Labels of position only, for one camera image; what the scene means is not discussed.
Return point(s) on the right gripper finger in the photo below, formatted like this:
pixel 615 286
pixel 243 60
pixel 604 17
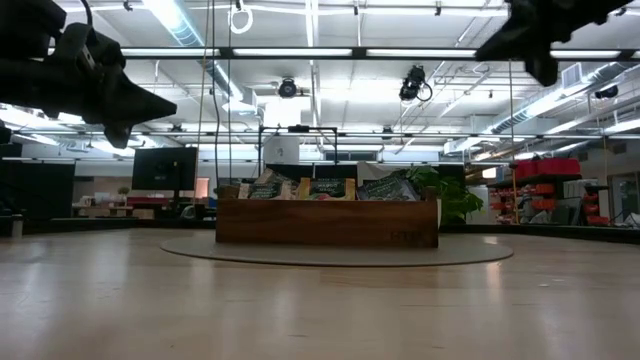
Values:
pixel 542 62
pixel 505 42

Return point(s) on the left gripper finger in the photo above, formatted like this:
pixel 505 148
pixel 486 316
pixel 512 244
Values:
pixel 122 137
pixel 137 102

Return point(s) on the dark blue tea bag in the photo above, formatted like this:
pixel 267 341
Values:
pixel 387 189

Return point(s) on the orange mango tea bag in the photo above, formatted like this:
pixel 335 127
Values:
pixel 327 188

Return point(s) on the wooden tea organizer box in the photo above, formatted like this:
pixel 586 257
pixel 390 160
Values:
pixel 327 222

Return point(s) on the black display screen on stand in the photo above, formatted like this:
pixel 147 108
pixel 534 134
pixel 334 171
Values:
pixel 165 168

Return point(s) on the black ceiling speaker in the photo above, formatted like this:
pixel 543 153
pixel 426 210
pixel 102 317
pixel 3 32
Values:
pixel 606 92

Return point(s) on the wooden workbench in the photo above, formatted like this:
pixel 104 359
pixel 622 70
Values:
pixel 110 210

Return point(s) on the large red storage bin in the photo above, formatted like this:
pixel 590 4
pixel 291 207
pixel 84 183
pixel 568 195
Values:
pixel 559 166

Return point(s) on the metal storage shelf rack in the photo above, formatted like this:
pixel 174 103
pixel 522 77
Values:
pixel 545 190

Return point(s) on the green potted plant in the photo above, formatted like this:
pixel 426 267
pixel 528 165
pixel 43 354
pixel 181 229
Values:
pixel 462 200

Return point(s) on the black partition panel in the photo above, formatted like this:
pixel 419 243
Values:
pixel 340 170

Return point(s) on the round grey mat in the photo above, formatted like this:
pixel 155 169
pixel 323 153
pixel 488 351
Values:
pixel 337 255

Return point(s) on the wide black wall panel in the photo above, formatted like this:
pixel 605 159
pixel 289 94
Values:
pixel 50 190

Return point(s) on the grey cylindrical post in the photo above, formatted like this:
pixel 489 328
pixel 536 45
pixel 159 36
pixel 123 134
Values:
pixel 17 225

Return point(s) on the round black overhead camera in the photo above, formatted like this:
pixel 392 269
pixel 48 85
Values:
pixel 287 88

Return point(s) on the black overhead frame beam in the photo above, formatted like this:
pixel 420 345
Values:
pixel 350 52

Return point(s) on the black metal stand frame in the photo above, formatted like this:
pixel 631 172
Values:
pixel 298 129

